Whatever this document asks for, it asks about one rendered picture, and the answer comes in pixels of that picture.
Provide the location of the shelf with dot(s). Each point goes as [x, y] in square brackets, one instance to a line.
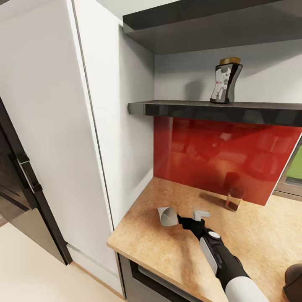
[195, 25]
[265, 113]

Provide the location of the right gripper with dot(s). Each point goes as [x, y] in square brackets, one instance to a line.
[189, 223]

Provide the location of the paper coffee filter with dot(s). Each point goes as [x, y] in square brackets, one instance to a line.
[168, 216]

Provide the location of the bottle of coffee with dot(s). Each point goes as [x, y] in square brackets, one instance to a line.
[227, 73]

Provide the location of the fridge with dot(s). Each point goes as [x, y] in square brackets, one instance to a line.
[67, 76]

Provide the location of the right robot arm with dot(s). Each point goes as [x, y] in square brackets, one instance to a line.
[235, 281]

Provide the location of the water glass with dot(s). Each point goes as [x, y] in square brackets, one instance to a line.
[234, 199]

